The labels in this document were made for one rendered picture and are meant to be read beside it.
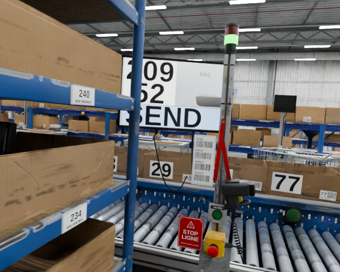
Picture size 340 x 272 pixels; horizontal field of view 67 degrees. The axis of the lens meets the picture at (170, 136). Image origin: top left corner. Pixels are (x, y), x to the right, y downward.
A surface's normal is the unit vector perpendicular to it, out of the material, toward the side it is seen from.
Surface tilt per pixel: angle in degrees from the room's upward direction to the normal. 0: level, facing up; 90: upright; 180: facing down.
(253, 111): 90
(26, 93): 90
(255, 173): 90
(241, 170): 90
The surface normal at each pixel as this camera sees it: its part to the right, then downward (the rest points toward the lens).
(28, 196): 0.95, 0.11
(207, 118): 0.07, 0.00
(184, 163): -0.28, 0.05
